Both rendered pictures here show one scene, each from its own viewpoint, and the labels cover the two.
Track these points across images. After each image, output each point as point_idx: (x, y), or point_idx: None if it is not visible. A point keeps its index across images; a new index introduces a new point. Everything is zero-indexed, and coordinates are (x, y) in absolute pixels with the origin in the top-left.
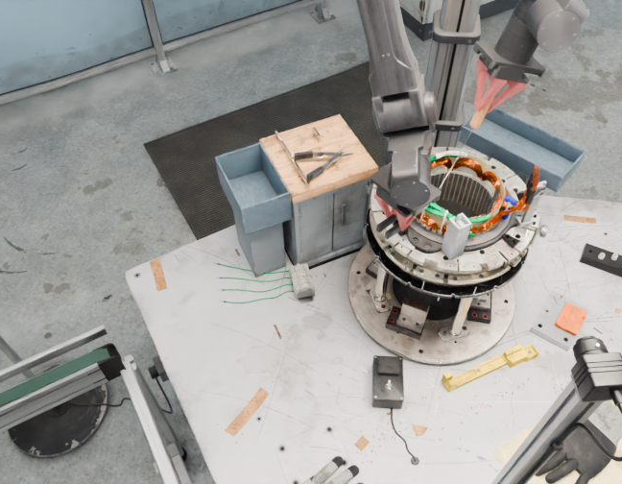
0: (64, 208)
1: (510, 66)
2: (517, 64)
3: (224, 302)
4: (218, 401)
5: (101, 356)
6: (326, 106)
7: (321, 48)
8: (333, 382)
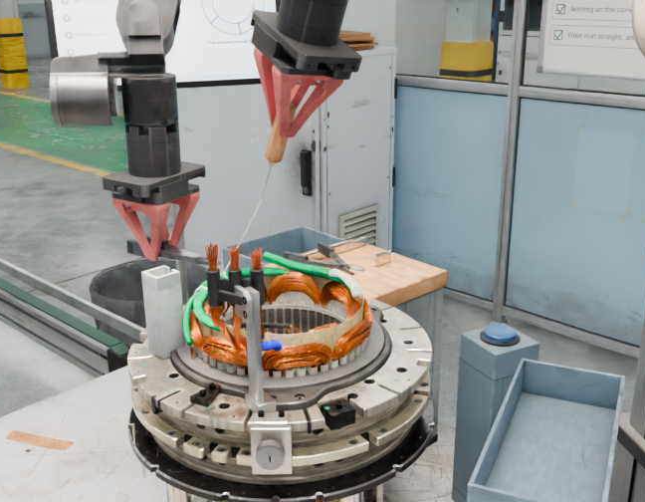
0: (450, 422)
1: (265, 28)
2: (274, 29)
3: None
4: (54, 417)
5: (116, 348)
6: None
7: None
8: (84, 501)
